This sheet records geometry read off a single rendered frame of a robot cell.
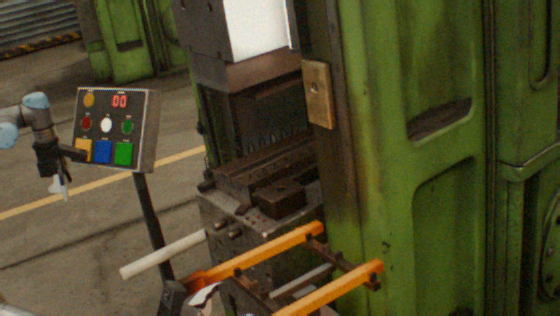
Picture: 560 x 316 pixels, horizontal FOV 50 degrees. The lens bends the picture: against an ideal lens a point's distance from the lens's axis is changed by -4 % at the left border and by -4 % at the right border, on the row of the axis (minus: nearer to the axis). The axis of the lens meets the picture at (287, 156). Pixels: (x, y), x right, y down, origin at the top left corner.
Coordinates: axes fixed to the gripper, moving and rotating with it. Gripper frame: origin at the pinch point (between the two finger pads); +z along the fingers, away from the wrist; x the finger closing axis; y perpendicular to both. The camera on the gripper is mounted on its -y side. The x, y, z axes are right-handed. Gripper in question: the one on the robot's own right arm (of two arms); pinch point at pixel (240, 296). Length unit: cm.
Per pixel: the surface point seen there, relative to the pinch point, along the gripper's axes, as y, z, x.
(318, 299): 9.2, 16.7, 1.4
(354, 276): 9.1, 27.2, 0.7
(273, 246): 9.1, 21.1, -22.8
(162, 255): 43, 14, -94
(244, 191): 10, 31, -54
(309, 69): -28, 45, -32
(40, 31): 80, 135, -851
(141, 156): 6, 17, -97
